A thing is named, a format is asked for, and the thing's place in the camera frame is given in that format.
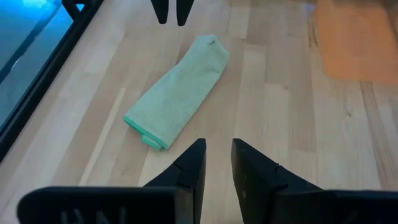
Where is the orange translucent plastic basket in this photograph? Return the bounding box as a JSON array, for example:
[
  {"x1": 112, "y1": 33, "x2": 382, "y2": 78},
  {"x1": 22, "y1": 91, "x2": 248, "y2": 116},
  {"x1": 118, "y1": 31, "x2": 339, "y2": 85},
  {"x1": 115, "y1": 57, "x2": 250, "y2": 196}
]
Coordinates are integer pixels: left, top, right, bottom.
[{"x1": 313, "y1": 0, "x2": 398, "y2": 83}]

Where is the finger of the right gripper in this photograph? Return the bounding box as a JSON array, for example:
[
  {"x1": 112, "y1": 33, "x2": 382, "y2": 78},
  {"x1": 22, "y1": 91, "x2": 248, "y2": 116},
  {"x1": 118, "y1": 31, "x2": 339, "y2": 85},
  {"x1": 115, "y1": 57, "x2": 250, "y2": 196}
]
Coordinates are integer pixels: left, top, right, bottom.
[
  {"x1": 150, "y1": 0, "x2": 170, "y2": 25},
  {"x1": 175, "y1": 0, "x2": 195, "y2": 27}
]

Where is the black aluminium table frame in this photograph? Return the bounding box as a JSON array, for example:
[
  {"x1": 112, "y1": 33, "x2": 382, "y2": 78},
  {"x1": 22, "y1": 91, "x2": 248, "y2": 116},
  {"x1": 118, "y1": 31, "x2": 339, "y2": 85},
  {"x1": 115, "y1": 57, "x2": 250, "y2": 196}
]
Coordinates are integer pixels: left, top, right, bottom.
[{"x1": 0, "y1": 0, "x2": 105, "y2": 162}]

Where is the green microfiber towel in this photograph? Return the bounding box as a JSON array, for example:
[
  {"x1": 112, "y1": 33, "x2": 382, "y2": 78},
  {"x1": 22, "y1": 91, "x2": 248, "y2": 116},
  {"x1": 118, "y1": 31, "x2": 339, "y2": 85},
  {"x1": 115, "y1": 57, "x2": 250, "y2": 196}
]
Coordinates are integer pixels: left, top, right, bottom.
[{"x1": 123, "y1": 34, "x2": 230, "y2": 151}]

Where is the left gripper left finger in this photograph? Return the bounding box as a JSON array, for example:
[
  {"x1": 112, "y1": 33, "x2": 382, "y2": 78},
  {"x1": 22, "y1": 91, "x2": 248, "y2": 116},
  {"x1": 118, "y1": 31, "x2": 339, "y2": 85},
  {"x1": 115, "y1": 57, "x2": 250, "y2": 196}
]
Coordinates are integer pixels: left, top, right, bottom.
[{"x1": 142, "y1": 138, "x2": 207, "y2": 224}]

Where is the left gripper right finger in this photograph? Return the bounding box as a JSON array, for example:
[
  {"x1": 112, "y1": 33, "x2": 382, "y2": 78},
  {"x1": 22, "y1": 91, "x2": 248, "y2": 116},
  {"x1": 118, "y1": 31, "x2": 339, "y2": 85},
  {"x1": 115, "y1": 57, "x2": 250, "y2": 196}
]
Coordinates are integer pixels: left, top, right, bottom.
[{"x1": 231, "y1": 138, "x2": 323, "y2": 224}]

